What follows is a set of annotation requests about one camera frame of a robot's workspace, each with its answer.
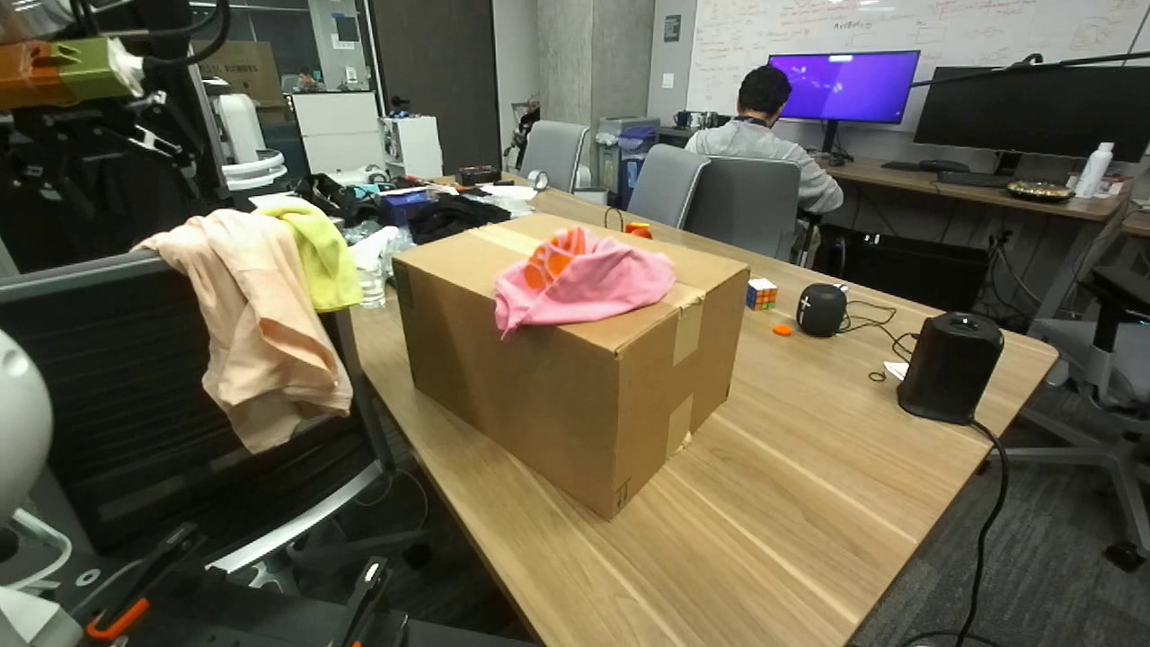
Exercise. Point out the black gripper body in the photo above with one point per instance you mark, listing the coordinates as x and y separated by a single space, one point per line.
104 156

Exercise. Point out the yellow green shirt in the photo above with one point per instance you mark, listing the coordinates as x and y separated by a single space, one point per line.
325 257

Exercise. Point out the peach shirt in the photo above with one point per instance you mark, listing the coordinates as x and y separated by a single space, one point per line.
265 346

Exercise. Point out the pink shirt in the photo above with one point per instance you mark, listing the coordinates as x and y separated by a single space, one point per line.
598 290

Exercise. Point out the white moulded chair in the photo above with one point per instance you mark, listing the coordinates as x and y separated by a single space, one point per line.
247 139

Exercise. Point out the small brown cardboard box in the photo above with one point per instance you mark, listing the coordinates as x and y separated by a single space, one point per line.
247 68

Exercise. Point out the black mesh office chair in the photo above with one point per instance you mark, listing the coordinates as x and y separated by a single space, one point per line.
122 408

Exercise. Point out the white box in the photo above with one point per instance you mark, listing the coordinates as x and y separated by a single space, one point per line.
418 144

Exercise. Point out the large brown cardboard box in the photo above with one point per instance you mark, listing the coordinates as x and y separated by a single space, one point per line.
541 396

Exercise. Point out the dark grey office chair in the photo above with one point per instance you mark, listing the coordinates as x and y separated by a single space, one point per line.
743 211

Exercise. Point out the black swivel chair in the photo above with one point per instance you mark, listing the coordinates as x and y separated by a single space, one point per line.
1121 362

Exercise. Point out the white board panel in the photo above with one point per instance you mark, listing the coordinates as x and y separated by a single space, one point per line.
341 132

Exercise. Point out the clear plastic wrapping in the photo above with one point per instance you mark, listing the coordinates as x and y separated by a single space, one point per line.
382 257

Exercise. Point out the black orange clamp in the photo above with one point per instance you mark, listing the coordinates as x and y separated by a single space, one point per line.
116 619

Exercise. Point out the blue bin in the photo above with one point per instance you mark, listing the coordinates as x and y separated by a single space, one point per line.
630 172

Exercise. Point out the seated person in grey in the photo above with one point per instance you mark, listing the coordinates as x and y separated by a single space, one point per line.
767 144

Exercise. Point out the rubiks cube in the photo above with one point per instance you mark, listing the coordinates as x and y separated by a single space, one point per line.
765 293

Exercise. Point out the small orange block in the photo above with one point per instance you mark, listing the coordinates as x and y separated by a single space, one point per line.
782 329

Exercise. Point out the small round black speaker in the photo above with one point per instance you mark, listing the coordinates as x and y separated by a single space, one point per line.
822 310

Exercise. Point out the purple lit monitor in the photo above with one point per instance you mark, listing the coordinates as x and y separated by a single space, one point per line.
848 86

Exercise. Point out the small white plug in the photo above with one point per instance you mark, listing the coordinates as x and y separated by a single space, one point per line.
897 372

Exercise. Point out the wooden office desk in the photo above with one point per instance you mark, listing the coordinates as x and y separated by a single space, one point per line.
947 186

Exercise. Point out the tall black cylindrical speaker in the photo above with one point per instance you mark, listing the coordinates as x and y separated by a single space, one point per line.
955 363

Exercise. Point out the wide black monitor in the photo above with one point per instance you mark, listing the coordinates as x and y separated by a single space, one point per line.
1031 109

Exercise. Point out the white plastic bottle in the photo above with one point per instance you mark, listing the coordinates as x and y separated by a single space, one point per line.
1093 172

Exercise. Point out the orange green wrapped camera bar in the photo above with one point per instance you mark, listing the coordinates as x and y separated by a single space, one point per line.
74 73

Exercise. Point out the dark wall switch plate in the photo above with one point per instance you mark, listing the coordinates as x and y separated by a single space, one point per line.
670 26

